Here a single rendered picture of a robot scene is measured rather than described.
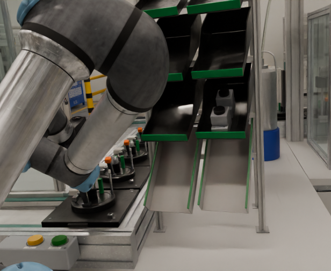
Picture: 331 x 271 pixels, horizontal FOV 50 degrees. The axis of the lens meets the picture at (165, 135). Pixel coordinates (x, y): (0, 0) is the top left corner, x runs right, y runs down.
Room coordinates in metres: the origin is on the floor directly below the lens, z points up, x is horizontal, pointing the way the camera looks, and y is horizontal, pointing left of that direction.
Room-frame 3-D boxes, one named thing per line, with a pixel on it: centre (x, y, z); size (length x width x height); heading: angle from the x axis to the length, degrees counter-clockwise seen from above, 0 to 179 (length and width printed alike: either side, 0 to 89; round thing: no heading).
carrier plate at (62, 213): (1.07, 0.25, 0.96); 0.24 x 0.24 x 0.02; 79
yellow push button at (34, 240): (0.87, 0.37, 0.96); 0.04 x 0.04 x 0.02
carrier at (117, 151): (1.56, 0.15, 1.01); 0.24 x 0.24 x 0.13; 79
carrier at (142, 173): (1.32, 0.20, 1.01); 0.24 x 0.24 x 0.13; 79
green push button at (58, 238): (0.86, 0.30, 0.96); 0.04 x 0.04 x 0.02
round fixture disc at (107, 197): (1.07, 0.25, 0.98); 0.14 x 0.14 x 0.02
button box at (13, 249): (0.87, 0.37, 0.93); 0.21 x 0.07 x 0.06; 79
